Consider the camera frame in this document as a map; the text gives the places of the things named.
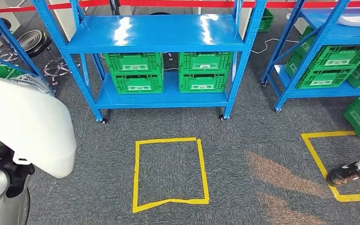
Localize white floor cable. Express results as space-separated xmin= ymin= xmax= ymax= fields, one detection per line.
xmin=250 ymin=37 xmax=300 ymax=54

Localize person's foot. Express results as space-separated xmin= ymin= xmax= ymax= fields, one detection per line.
xmin=326 ymin=161 xmax=360 ymax=188

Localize black stanchion post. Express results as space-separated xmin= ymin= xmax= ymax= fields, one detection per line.
xmin=108 ymin=0 xmax=121 ymax=16

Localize white plastic body panel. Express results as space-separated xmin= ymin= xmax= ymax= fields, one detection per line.
xmin=337 ymin=11 xmax=360 ymax=28
xmin=0 ymin=74 xmax=77 ymax=179

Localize yellow floor tape square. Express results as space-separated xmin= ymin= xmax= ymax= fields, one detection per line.
xmin=300 ymin=130 xmax=360 ymax=203
xmin=132 ymin=137 xmax=210 ymax=214

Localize red barrier belt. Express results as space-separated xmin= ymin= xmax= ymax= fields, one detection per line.
xmin=0 ymin=0 xmax=360 ymax=15

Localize white table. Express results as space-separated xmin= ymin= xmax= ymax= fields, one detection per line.
xmin=49 ymin=0 xmax=76 ymax=41
xmin=238 ymin=7 xmax=308 ymax=39

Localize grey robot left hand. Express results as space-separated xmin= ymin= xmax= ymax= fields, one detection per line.
xmin=10 ymin=74 xmax=55 ymax=95

